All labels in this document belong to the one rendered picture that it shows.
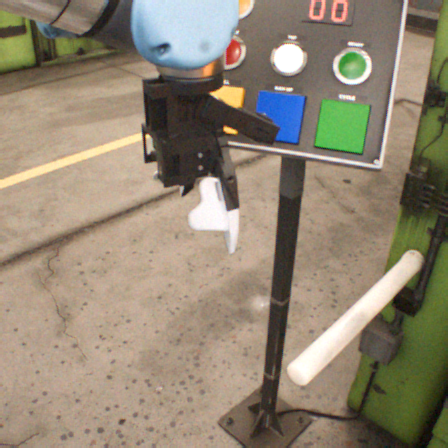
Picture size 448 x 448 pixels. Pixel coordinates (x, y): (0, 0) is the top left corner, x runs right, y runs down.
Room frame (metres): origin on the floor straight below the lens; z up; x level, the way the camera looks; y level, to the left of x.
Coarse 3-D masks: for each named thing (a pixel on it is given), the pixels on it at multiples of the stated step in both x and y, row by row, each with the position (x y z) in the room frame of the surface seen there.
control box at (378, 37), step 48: (288, 0) 0.81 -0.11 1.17; (336, 0) 0.79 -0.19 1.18; (384, 0) 0.77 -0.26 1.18; (336, 48) 0.75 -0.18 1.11; (384, 48) 0.73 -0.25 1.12; (336, 96) 0.71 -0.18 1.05; (384, 96) 0.69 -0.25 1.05; (240, 144) 0.71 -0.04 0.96; (288, 144) 0.69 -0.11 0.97; (384, 144) 0.65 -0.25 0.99
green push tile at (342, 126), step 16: (320, 112) 0.70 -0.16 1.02; (336, 112) 0.69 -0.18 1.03; (352, 112) 0.68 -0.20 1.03; (368, 112) 0.68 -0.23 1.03; (320, 128) 0.68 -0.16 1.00; (336, 128) 0.68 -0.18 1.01; (352, 128) 0.67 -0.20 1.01; (320, 144) 0.67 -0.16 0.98; (336, 144) 0.67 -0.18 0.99; (352, 144) 0.66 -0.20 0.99
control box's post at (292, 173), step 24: (288, 168) 0.82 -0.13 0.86; (288, 192) 0.82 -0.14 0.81; (288, 216) 0.82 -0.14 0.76; (288, 240) 0.81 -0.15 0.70; (288, 264) 0.82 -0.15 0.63; (288, 288) 0.83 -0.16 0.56; (288, 312) 0.83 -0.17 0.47; (264, 360) 0.83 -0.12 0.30; (264, 384) 0.83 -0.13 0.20; (264, 408) 0.82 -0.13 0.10
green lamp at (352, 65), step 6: (348, 54) 0.74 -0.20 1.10; (354, 54) 0.73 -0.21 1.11; (360, 54) 0.73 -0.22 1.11; (342, 60) 0.73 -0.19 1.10; (348, 60) 0.73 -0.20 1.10; (354, 60) 0.73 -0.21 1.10; (360, 60) 0.73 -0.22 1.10; (342, 66) 0.73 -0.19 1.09; (348, 66) 0.73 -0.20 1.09; (354, 66) 0.72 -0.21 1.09; (360, 66) 0.72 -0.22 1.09; (366, 66) 0.72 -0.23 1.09; (342, 72) 0.72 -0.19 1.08; (348, 72) 0.72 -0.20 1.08; (354, 72) 0.72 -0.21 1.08; (360, 72) 0.72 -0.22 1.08; (348, 78) 0.72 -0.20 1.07; (354, 78) 0.71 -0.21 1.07
